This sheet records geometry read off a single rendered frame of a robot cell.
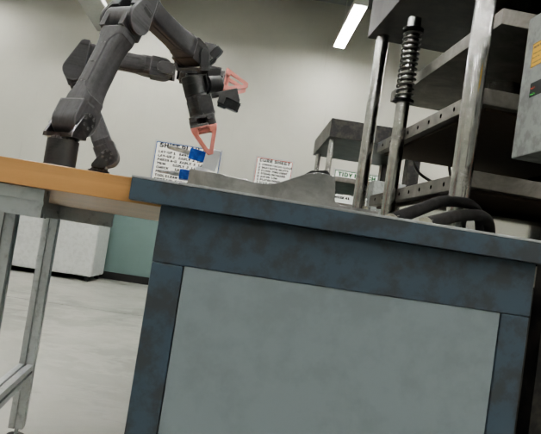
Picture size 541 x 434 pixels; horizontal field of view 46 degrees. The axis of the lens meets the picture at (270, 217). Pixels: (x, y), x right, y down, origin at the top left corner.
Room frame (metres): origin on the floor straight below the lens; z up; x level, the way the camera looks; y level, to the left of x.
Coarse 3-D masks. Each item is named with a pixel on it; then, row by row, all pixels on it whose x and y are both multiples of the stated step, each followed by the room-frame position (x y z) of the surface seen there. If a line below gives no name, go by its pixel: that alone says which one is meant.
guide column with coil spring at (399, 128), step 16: (416, 16) 2.55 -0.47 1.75; (416, 48) 2.56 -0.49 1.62; (400, 80) 2.57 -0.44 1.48; (400, 96) 2.56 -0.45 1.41; (400, 112) 2.56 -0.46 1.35; (400, 128) 2.55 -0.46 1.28; (400, 144) 2.55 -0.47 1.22; (400, 160) 2.56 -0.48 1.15; (384, 192) 2.57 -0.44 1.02; (384, 208) 2.56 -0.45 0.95
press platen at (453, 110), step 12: (492, 96) 1.87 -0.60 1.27; (504, 96) 1.88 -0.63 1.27; (516, 96) 1.88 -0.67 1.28; (444, 108) 2.16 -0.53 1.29; (456, 108) 2.05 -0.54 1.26; (504, 108) 1.88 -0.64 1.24; (516, 108) 1.88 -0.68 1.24; (432, 120) 2.26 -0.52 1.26; (444, 120) 2.15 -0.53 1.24; (456, 120) 2.11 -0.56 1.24; (408, 132) 2.52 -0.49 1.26; (420, 132) 2.38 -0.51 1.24; (384, 144) 2.84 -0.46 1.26
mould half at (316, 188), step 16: (192, 176) 1.61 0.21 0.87; (208, 176) 1.61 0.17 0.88; (224, 176) 1.61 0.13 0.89; (304, 176) 1.64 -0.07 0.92; (320, 176) 1.64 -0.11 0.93; (256, 192) 1.62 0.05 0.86; (272, 192) 1.63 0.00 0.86; (288, 192) 1.63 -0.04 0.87; (304, 192) 1.64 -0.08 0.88; (320, 192) 1.64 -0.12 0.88; (352, 208) 1.65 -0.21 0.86
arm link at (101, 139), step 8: (72, 80) 1.82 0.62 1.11; (96, 128) 1.84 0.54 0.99; (104, 128) 1.84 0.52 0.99; (96, 136) 1.84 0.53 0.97; (104, 136) 1.84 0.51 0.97; (96, 144) 1.83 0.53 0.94; (104, 144) 1.84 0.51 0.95; (112, 144) 1.84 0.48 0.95; (96, 152) 1.84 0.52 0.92; (112, 160) 1.84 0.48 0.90
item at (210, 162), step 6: (174, 150) 1.63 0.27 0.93; (180, 150) 1.63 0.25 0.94; (186, 150) 1.63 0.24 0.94; (192, 150) 1.61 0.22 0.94; (198, 150) 1.62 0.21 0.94; (216, 150) 1.62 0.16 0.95; (192, 156) 1.62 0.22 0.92; (198, 156) 1.62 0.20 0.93; (204, 156) 1.62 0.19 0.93; (210, 156) 1.62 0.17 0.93; (216, 156) 1.62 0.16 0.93; (204, 162) 1.62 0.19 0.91; (210, 162) 1.62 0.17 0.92; (216, 162) 1.62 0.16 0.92; (204, 168) 1.62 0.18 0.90; (210, 168) 1.62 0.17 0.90
